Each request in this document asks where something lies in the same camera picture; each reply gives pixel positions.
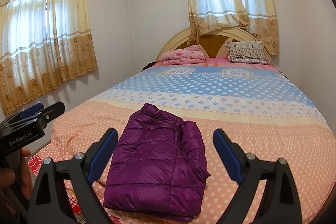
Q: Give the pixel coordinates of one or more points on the person's left hand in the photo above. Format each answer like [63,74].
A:
[25,176]

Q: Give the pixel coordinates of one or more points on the polka dot quilt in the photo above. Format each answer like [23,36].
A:
[249,113]

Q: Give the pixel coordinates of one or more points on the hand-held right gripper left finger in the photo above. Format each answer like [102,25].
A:
[102,155]

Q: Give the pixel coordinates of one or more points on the striped pillow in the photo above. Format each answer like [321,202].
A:
[246,52]

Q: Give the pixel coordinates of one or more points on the dark cloth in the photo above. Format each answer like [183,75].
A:
[149,65]

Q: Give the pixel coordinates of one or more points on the purple hooded puffer jacket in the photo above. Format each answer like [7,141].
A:
[157,161]

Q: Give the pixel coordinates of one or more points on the pink folded blanket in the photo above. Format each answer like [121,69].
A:
[181,56]

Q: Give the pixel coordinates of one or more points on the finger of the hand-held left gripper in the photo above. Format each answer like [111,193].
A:
[53,111]
[31,110]

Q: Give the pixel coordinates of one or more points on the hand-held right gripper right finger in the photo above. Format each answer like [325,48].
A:
[229,155]

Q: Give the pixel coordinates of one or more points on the cream wooden headboard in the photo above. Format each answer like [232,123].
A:
[173,41]

